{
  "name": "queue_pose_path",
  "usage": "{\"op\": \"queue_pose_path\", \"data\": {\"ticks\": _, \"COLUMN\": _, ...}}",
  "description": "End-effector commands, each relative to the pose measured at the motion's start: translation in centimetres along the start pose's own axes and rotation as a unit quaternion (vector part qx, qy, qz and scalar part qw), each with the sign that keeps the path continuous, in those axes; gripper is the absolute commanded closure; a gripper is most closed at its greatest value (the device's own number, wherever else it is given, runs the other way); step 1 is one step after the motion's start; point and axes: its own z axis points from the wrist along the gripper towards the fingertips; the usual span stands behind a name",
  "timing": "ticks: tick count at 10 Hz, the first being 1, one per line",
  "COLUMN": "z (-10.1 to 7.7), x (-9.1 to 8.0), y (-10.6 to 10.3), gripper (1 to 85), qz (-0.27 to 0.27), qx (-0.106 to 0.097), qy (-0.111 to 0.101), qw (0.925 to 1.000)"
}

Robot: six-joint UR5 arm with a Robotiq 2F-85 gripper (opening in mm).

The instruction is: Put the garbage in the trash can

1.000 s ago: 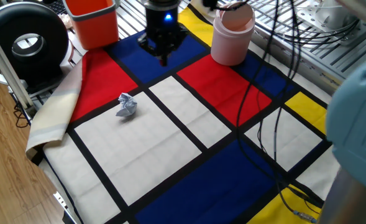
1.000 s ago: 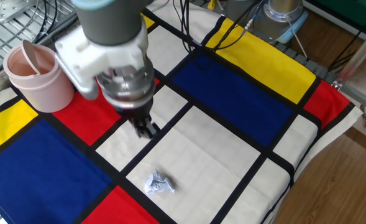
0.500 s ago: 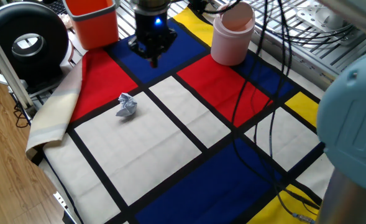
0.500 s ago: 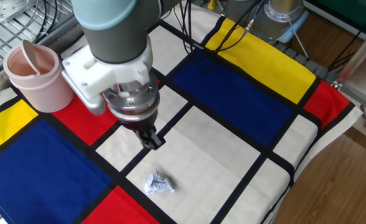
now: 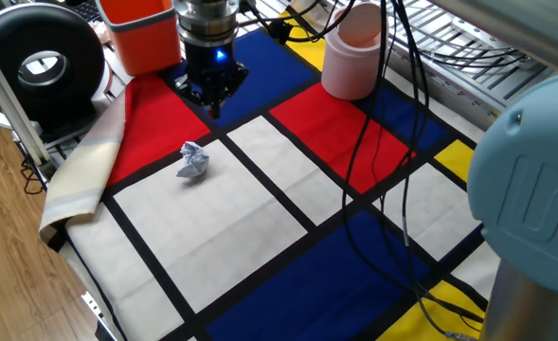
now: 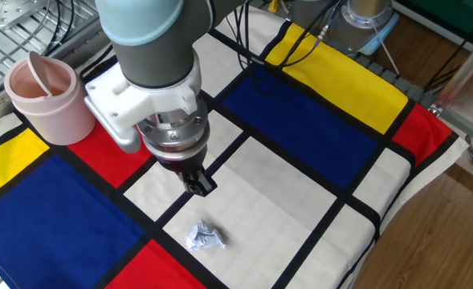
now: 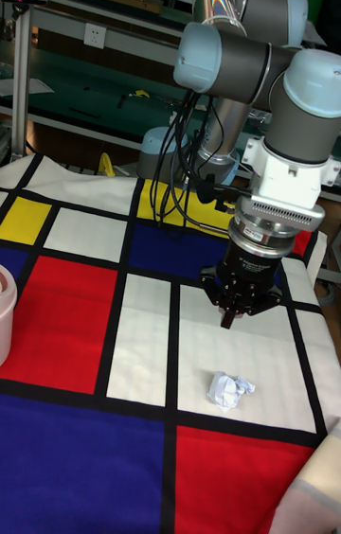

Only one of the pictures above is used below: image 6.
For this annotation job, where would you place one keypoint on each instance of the aluminium corner frame post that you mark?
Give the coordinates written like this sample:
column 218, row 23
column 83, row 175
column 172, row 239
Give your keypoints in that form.
column 461, row 76

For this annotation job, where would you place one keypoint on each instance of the aluminium frame rail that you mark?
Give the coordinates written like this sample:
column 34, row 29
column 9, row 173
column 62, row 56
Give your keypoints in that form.
column 469, row 126

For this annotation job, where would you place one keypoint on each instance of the silver metal plate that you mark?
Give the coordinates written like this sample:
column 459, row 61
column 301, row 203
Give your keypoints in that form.
column 7, row 10

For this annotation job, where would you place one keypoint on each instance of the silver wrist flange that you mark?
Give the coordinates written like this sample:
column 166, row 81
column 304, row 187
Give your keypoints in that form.
column 176, row 136

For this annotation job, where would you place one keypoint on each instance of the colour block tablecloth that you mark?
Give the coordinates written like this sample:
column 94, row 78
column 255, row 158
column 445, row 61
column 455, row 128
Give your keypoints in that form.
column 300, row 120

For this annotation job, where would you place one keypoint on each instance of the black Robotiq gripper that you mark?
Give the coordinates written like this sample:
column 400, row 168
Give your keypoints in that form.
column 182, row 164

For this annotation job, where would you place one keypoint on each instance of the white paper ball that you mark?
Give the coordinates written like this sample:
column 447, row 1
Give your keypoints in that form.
column 202, row 238

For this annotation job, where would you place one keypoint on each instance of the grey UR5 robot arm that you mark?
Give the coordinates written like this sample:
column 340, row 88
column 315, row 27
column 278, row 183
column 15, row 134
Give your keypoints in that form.
column 156, row 60

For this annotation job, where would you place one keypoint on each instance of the pink swing-lid trash can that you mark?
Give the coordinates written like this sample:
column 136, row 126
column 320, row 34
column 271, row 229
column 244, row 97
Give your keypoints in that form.
column 59, row 116

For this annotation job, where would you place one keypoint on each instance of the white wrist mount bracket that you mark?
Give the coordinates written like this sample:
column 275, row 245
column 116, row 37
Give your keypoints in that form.
column 139, row 104

